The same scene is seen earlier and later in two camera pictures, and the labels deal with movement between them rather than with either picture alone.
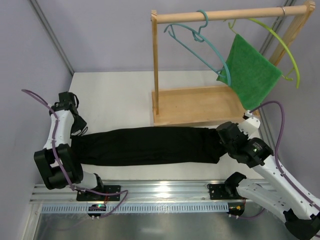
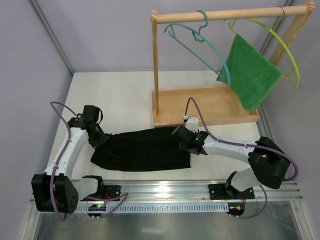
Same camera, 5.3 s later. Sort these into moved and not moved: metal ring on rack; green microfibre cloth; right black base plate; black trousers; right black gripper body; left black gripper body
Moved: left black gripper body; right black gripper body; black trousers
Not moved: metal ring on rack; right black base plate; green microfibre cloth
